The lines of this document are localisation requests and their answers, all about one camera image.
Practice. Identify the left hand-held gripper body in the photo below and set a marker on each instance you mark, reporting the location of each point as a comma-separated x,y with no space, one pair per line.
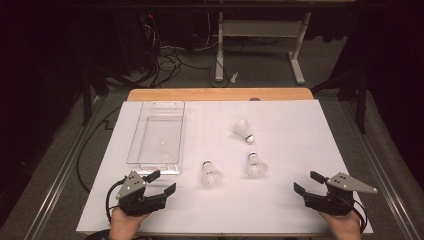
131,186

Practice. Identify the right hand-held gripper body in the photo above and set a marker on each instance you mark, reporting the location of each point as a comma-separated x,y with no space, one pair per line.
346,184

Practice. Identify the clear plastic tray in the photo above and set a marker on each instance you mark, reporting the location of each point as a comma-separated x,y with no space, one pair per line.
156,136

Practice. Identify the white feather shuttlecock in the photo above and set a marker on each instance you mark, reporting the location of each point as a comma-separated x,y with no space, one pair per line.
210,175
256,166
242,128

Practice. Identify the person's left hand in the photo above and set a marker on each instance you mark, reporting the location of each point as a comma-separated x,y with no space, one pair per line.
125,226

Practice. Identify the person's right hand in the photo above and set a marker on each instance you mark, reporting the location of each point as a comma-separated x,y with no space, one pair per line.
346,228

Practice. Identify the white table cover board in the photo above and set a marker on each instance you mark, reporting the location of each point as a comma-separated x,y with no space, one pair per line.
266,203

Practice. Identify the small white floor object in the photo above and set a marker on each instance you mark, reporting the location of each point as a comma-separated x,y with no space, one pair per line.
234,77

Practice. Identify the metal floor rail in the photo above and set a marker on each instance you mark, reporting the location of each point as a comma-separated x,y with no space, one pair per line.
63,170
383,186

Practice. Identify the white metal stand frame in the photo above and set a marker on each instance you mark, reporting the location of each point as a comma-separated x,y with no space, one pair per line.
260,28

